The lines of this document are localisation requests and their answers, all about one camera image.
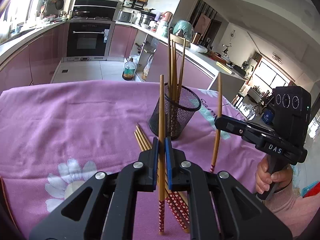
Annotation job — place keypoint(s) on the bamboo chopstick one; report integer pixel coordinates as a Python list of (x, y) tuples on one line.
[(161, 157)]

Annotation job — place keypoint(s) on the bamboo chopstick four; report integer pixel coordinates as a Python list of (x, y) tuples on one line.
[(145, 144)]

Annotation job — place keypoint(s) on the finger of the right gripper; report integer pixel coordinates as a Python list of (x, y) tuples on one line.
[(240, 129)]

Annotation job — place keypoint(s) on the right hand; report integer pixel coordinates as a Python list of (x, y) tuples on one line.
[(263, 179)]

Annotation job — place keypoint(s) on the pink floral tablecloth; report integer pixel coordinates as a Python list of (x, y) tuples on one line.
[(56, 136)]

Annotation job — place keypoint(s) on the teal dome food cover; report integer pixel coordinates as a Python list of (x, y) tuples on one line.
[(184, 29)]

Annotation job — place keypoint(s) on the steel pot on counter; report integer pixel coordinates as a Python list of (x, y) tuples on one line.
[(146, 18)]

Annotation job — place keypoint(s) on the oil bottle on floor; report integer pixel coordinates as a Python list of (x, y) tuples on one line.
[(129, 70)]

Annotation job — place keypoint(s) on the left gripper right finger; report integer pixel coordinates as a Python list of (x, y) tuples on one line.
[(219, 206)]

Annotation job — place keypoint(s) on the black mesh utensil holder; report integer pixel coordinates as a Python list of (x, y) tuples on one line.
[(178, 114)]

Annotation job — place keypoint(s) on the black range hood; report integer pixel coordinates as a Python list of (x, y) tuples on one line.
[(96, 9)]

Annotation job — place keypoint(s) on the black built-in oven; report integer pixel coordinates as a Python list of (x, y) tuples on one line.
[(89, 39)]

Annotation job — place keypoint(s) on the dark bamboo chopstick two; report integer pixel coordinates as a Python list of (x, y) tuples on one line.
[(175, 71)]

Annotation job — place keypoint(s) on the bamboo chopstick nine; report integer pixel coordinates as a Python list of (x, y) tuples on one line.
[(145, 136)]

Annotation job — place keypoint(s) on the pink sleeved right forearm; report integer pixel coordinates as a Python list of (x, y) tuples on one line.
[(294, 211)]

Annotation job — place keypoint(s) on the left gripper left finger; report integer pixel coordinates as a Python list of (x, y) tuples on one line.
[(104, 206)]

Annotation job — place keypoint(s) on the black camera box right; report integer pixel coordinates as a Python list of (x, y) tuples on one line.
[(287, 113)]

